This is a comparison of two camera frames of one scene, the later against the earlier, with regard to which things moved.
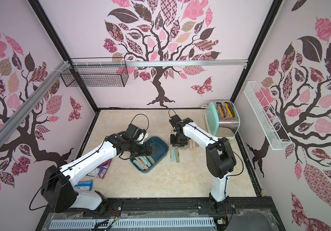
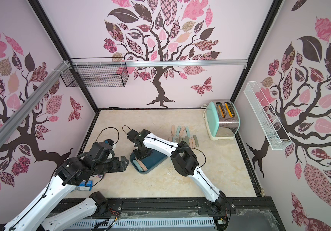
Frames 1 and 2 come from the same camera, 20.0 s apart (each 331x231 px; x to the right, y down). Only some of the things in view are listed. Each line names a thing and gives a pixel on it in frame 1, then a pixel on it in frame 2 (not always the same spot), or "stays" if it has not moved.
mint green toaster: (222, 118) stays
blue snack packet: (84, 185) stays
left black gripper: (144, 152) to (114, 168)
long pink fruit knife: (141, 163) stays
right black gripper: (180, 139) to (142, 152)
